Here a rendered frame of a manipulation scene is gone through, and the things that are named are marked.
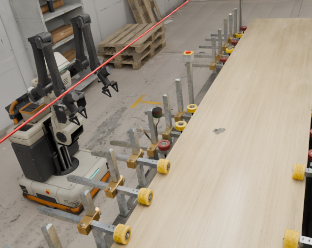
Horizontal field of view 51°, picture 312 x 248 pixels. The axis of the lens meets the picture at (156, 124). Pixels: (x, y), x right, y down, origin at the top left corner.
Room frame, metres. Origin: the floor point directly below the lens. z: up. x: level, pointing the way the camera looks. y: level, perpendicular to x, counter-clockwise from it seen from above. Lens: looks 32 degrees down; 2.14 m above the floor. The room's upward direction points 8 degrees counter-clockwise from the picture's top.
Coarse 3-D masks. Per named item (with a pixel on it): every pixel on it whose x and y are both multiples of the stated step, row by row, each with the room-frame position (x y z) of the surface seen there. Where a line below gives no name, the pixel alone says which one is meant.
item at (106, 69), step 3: (105, 66) 2.40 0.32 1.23; (93, 69) 2.41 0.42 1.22; (102, 69) 2.39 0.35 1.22; (105, 69) 2.38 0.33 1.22; (108, 69) 2.39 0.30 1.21; (111, 69) 2.41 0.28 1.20; (96, 72) 2.40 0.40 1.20; (102, 72) 2.39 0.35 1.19; (105, 72) 2.37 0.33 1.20; (108, 72) 2.36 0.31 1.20; (111, 72) 2.39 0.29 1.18; (105, 75) 2.38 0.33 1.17
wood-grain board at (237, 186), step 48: (240, 48) 3.26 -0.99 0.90; (288, 48) 3.07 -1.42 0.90; (240, 96) 2.23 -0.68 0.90; (288, 96) 2.12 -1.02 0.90; (192, 144) 1.69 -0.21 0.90; (240, 144) 1.62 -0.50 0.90; (288, 144) 1.56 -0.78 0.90; (192, 192) 1.27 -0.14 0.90; (240, 192) 1.22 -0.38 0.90; (288, 192) 1.17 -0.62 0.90; (144, 240) 1.01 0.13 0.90; (192, 240) 0.97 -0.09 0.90; (240, 240) 0.93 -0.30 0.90
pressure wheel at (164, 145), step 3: (162, 141) 1.76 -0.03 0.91; (165, 141) 1.76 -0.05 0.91; (168, 141) 1.75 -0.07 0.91; (159, 144) 1.74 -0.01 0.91; (162, 144) 1.73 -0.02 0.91; (165, 144) 1.73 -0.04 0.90; (168, 144) 1.72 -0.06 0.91; (159, 147) 1.71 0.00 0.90; (162, 147) 1.70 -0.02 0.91; (165, 147) 1.70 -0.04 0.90; (168, 147) 1.71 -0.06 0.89; (162, 150) 1.70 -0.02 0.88; (165, 150) 1.70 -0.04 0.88; (165, 156) 1.73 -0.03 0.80
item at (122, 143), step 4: (112, 140) 1.93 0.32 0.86; (116, 140) 1.92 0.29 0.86; (112, 144) 1.91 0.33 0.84; (116, 144) 1.90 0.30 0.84; (120, 144) 1.88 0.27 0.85; (124, 144) 1.87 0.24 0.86; (128, 144) 1.85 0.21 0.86; (140, 144) 1.83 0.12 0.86; (140, 148) 1.81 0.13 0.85; (144, 148) 1.79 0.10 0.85; (156, 148) 1.76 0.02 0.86; (156, 152) 1.75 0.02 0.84; (160, 152) 1.74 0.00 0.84; (164, 152) 1.72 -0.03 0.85
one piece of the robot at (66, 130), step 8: (72, 72) 2.51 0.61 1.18; (32, 80) 2.32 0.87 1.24; (64, 80) 2.40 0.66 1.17; (48, 96) 2.25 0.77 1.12; (56, 104) 2.31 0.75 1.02; (56, 120) 2.29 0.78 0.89; (80, 120) 2.40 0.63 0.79; (56, 128) 2.30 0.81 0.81; (64, 128) 2.28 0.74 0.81; (72, 128) 2.30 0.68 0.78; (56, 136) 2.31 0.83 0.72; (64, 136) 2.26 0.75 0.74; (64, 144) 2.28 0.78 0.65
